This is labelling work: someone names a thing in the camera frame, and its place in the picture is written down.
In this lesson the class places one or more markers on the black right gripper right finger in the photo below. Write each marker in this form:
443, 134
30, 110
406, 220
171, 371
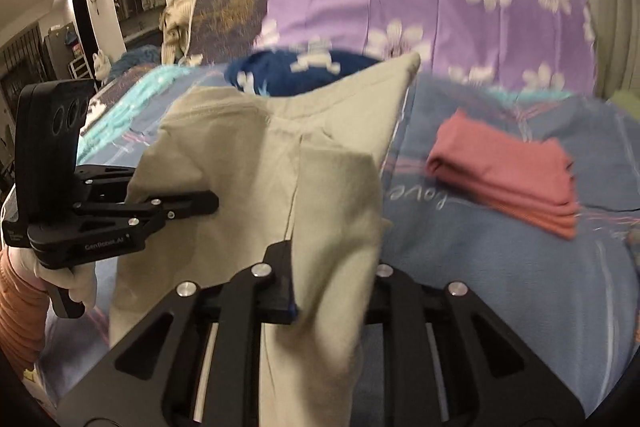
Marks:
449, 360

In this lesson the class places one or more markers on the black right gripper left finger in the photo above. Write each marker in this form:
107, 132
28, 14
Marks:
196, 351

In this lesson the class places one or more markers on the beige grey shirt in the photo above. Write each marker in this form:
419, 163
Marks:
303, 169

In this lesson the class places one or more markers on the orange sleeved left forearm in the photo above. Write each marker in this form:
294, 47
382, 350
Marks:
24, 310

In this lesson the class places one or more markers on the white gloved left hand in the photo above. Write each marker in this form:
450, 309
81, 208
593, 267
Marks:
80, 281

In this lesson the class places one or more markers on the turquoise fuzzy blanket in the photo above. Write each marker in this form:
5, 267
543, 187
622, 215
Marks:
115, 121

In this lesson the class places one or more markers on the blue plaid bedsheet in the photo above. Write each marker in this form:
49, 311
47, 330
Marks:
575, 303

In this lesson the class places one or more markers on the folded pink garment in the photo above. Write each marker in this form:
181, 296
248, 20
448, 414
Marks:
529, 181

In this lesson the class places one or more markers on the beige crumpled cloth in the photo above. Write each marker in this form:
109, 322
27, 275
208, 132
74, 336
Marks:
175, 25

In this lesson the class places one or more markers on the navy star fleece garment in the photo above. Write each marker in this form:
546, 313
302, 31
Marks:
287, 73

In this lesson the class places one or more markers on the dark tree-print pillow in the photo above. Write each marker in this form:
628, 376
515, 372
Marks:
223, 30

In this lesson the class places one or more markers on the green pillow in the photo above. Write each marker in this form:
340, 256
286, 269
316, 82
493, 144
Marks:
626, 101

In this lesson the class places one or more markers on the purple floral pillow cover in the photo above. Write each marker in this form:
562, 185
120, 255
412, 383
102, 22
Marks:
514, 45

